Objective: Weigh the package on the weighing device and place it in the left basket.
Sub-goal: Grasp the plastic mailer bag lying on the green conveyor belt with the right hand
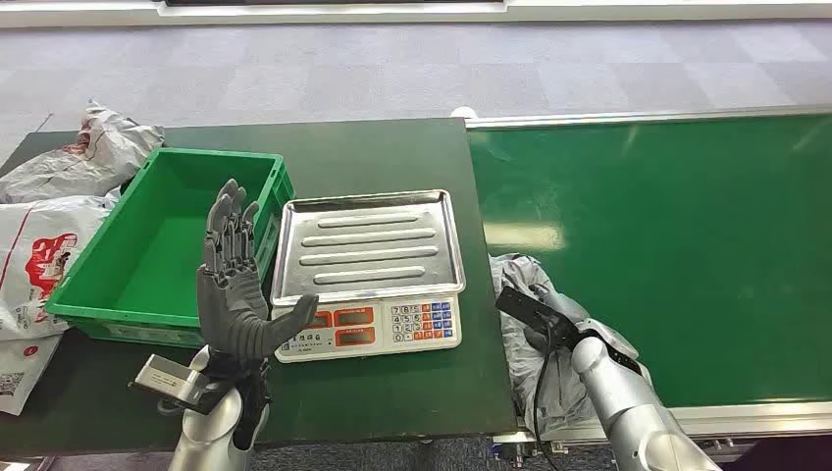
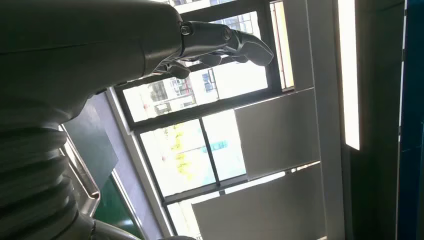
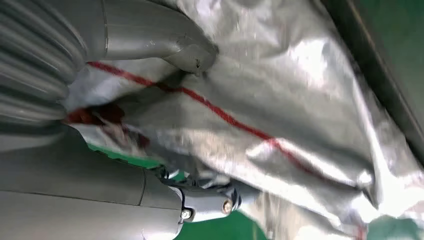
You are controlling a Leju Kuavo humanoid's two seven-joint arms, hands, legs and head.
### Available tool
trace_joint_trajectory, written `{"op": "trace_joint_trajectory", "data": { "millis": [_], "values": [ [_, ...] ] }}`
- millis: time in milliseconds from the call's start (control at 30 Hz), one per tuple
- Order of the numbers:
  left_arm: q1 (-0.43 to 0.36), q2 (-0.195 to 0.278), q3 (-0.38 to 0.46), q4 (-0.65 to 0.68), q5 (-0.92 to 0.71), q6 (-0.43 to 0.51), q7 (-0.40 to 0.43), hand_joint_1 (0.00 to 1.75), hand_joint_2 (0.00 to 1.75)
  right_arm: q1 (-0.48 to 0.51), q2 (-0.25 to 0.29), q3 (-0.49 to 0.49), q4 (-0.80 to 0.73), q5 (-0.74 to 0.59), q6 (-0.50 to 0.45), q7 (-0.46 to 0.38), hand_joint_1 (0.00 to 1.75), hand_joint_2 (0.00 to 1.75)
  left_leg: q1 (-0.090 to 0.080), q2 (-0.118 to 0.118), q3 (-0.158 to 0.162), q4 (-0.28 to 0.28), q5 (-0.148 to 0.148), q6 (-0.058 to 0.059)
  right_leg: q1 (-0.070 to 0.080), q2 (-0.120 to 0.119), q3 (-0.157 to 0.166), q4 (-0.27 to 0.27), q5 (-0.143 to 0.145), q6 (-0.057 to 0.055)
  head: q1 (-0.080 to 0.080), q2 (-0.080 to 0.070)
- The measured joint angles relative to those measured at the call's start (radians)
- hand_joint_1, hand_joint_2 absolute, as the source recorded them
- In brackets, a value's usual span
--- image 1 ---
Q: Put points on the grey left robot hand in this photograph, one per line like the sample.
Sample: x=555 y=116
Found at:
x=231 y=305

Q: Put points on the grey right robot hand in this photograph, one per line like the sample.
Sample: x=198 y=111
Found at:
x=567 y=307

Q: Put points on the grey plastic mailer package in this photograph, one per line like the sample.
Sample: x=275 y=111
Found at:
x=559 y=390

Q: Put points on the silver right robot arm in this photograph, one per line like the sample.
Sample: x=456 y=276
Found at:
x=624 y=403

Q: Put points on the green plastic basket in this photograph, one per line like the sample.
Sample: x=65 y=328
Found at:
x=149 y=260

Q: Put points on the crumpled grey mailer package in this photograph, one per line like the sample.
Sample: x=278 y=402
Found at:
x=84 y=169

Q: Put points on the green conveyor belt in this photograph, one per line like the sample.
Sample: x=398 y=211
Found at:
x=682 y=260

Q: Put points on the white scale with steel tray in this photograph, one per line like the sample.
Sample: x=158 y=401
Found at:
x=370 y=247

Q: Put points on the white mailer with red print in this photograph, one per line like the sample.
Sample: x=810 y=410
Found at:
x=32 y=260

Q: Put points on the white round conveyor cap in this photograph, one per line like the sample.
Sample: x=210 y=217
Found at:
x=463 y=112

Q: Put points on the white mailer with QR code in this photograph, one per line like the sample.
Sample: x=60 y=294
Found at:
x=19 y=370

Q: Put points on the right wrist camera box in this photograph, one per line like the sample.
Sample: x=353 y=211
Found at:
x=530 y=311

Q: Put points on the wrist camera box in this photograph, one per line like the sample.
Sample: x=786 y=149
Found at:
x=530 y=311
x=166 y=380

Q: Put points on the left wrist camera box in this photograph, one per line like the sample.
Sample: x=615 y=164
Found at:
x=166 y=380

